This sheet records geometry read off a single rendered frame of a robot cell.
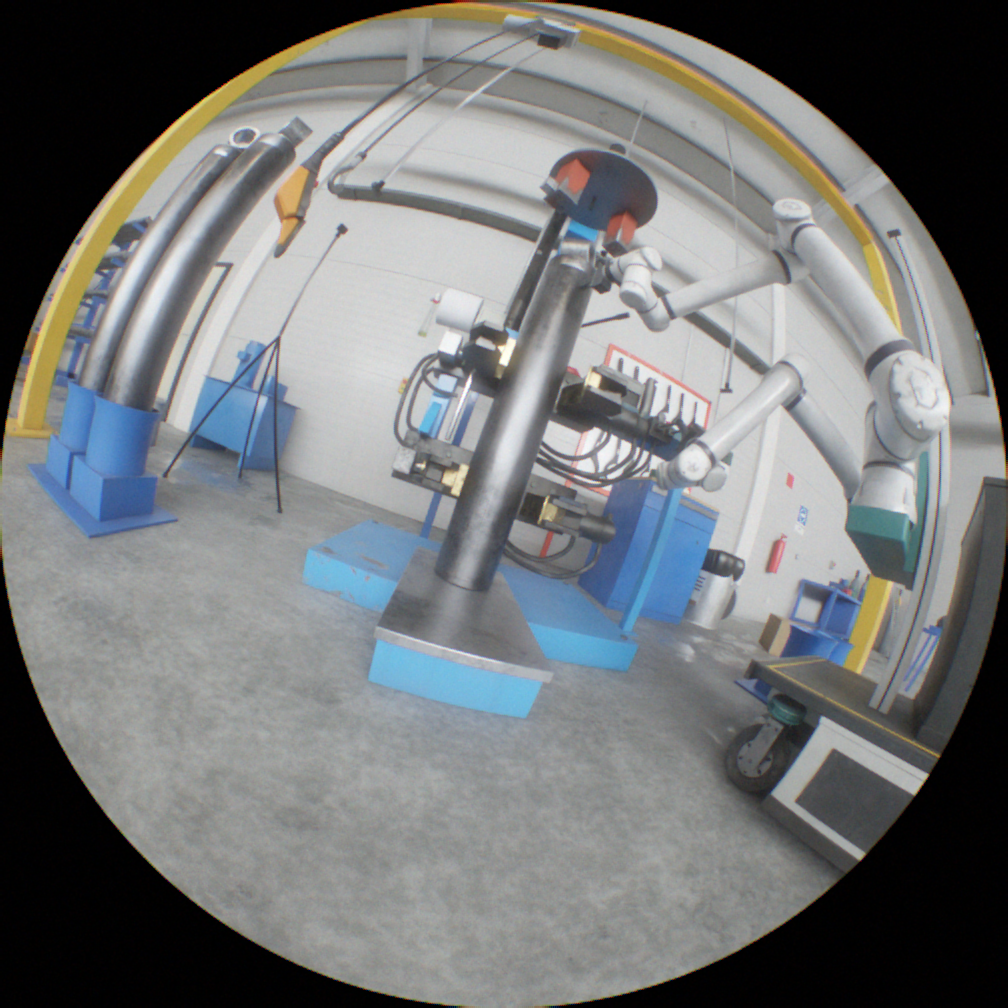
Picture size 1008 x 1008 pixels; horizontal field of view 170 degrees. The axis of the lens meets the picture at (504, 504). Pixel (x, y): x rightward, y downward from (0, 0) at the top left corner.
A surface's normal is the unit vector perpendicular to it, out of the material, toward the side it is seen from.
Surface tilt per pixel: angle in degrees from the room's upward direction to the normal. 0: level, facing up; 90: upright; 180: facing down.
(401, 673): 90
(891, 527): 90
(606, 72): 173
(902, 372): 96
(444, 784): 0
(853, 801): 90
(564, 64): 173
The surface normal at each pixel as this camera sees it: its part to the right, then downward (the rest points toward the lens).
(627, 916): 0.33, -0.94
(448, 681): 0.15, 0.07
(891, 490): -0.57, -0.58
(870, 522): -0.90, -0.31
